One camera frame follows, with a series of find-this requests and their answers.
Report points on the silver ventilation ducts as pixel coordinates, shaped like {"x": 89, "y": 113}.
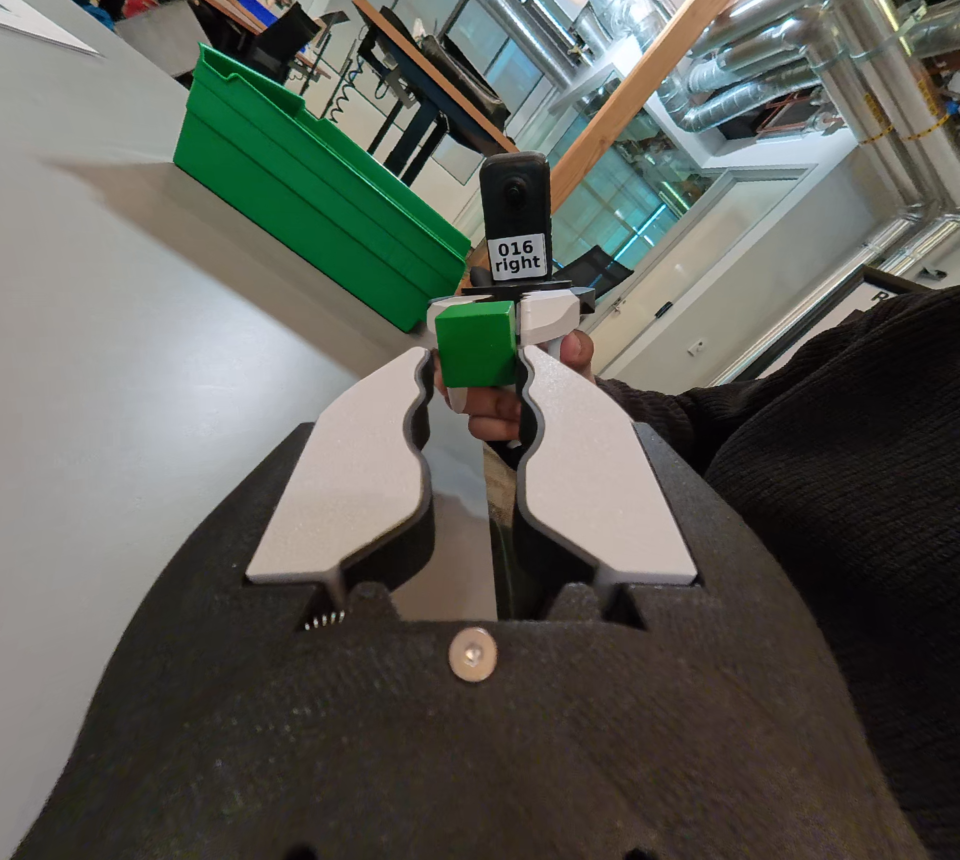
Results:
{"x": 787, "y": 13}

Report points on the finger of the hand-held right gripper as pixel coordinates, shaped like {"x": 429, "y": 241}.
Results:
{"x": 446, "y": 311}
{"x": 547, "y": 316}

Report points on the laminated paper sheet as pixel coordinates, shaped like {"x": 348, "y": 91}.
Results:
{"x": 37, "y": 20}

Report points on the person's right forearm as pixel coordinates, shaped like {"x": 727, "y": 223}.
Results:
{"x": 675, "y": 418}

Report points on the grey desk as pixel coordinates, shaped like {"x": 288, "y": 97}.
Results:
{"x": 150, "y": 275}

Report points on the black mesh office chair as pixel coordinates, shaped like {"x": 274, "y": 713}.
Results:
{"x": 596, "y": 271}

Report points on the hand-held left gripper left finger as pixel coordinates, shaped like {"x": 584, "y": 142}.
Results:
{"x": 345, "y": 493}

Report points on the small green cube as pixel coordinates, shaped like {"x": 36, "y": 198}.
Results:
{"x": 476, "y": 346}

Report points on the wooden ceiling beam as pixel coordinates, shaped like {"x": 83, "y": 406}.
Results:
{"x": 660, "y": 50}

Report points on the green plastic bin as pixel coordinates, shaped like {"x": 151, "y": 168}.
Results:
{"x": 315, "y": 200}

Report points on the white cabinet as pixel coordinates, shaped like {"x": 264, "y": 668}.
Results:
{"x": 750, "y": 253}

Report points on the person's right hand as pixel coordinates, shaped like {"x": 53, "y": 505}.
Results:
{"x": 499, "y": 418}

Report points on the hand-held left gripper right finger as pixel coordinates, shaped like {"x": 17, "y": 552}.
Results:
{"x": 607, "y": 493}

